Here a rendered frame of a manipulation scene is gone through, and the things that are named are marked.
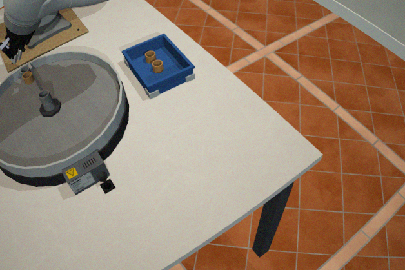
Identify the blue crate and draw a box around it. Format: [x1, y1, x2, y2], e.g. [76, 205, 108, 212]
[122, 34, 195, 99]

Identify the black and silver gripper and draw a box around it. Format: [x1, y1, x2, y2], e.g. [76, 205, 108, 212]
[0, 27, 35, 64]

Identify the grey metal ring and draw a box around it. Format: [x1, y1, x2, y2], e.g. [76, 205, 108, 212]
[20, 66, 30, 75]
[38, 90, 52, 105]
[43, 99, 55, 111]

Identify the bronze bushing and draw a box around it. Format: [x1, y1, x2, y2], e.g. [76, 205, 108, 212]
[145, 51, 156, 64]
[22, 72, 35, 85]
[152, 60, 164, 73]

